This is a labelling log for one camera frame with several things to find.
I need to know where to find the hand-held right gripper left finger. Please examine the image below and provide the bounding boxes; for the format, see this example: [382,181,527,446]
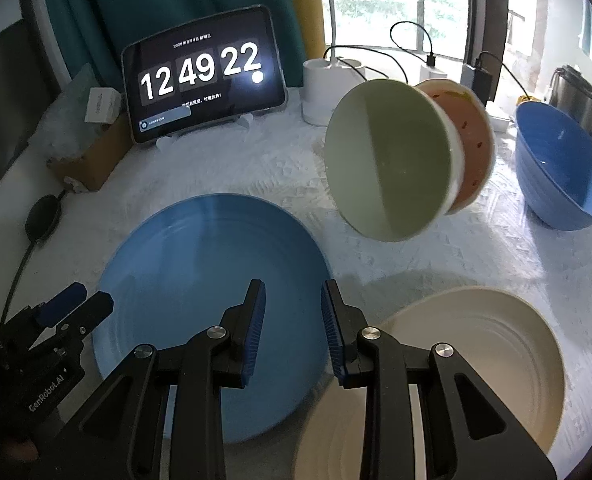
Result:
[36,279,267,480]

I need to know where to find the large blue bowl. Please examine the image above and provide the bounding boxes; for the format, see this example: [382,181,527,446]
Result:
[514,101,592,232]

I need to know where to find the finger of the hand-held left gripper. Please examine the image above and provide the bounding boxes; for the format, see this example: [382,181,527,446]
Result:
[56,291,115,338]
[32,282,88,327]

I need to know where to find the balcony railing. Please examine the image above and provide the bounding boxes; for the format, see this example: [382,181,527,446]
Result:
[326,0,471,61]

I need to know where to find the yellow curtain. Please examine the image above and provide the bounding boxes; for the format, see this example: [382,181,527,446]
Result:
[276,0,327,86]

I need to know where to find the person's left hand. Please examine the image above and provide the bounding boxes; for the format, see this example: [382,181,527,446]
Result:
[1,435,40,463]

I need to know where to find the blue plate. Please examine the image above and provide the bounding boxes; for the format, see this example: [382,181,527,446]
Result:
[92,193,333,445]

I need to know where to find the white textured tablecloth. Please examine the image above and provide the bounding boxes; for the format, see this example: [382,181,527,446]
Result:
[26,85,592,480]

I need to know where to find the black adapter cable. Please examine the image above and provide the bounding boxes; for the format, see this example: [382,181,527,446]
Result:
[493,57,530,102]

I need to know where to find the small white box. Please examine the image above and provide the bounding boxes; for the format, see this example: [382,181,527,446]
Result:
[84,87,122,125]

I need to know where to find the black charger cable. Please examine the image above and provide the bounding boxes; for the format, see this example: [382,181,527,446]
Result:
[323,21,434,86]

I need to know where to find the white desk lamp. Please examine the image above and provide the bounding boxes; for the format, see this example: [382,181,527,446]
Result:
[302,0,369,127]

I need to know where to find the cream plate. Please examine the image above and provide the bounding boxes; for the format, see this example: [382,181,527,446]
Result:
[292,286,566,480]

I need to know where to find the tablet with clock display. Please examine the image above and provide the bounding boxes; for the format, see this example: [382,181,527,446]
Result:
[121,4,289,146]

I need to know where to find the green bowl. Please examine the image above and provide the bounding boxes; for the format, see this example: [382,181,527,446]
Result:
[324,79,465,243]

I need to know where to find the dark window frame post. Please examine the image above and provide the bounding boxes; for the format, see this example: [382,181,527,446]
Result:
[468,0,509,68]

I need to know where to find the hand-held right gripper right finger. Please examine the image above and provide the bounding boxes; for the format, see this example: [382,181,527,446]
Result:
[322,279,559,480]

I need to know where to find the white tablet stand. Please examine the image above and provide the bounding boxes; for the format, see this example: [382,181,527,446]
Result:
[156,112,254,152]

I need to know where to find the black power adapter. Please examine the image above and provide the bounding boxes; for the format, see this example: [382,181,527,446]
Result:
[463,52,494,106]

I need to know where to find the pink seed-print bowl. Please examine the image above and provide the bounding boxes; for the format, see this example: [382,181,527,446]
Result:
[416,79,496,217]

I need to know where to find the teal curtain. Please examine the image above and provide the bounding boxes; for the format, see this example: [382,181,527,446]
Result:
[41,0,301,91]

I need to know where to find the white charger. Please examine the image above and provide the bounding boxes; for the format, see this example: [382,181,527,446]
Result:
[421,52,449,84]

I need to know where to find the cardboard box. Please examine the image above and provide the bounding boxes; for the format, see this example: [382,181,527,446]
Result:
[46,115,137,193]

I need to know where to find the steel thermos bottle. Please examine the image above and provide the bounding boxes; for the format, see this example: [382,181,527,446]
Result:
[548,65,592,131]

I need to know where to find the clear plastic bag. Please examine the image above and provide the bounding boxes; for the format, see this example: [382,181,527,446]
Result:
[36,63,127,161]

